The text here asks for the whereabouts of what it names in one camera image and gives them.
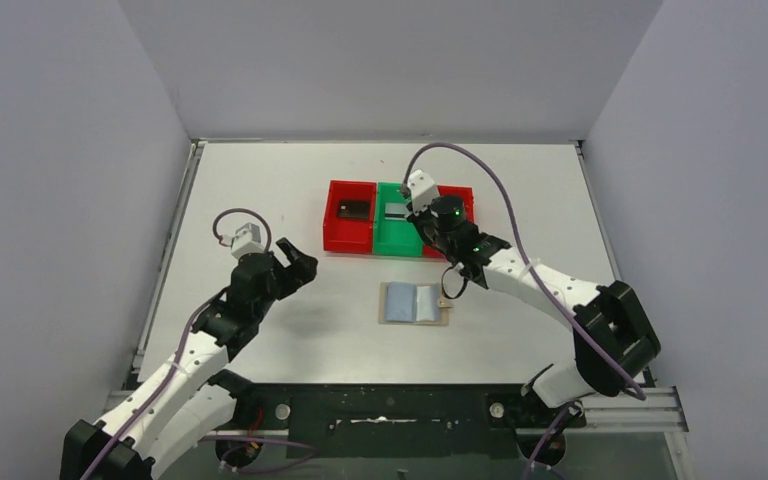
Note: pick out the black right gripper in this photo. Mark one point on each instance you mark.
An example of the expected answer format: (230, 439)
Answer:
(420, 217)

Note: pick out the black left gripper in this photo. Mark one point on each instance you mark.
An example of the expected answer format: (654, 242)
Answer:
(280, 268)

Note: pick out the silver credit card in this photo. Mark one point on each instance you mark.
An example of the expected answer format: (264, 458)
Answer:
(395, 211)

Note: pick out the beige card holder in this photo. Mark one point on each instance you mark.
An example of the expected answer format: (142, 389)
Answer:
(419, 304)

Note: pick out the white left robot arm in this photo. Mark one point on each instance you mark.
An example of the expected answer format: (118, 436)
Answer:
(193, 392)

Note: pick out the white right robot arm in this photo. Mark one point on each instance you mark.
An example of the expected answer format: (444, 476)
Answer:
(613, 338)

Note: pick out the black credit card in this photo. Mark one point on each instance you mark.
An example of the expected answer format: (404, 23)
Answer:
(354, 210)

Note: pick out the right red bin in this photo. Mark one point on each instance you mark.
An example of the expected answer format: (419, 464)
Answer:
(466, 195)

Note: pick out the red bin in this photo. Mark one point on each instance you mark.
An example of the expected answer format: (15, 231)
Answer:
(343, 235)
(466, 195)

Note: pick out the green middle bin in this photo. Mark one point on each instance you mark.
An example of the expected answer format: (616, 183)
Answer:
(393, 237)

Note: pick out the left red bin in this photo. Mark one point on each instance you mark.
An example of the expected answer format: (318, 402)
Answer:
(343, 235)

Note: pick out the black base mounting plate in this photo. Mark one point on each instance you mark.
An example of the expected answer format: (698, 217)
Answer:
(493, 420)

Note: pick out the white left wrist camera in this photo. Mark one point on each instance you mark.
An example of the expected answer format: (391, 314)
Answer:
(246, 240)

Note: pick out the aluminium rail frame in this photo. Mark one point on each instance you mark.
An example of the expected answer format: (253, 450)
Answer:
(661, 412)

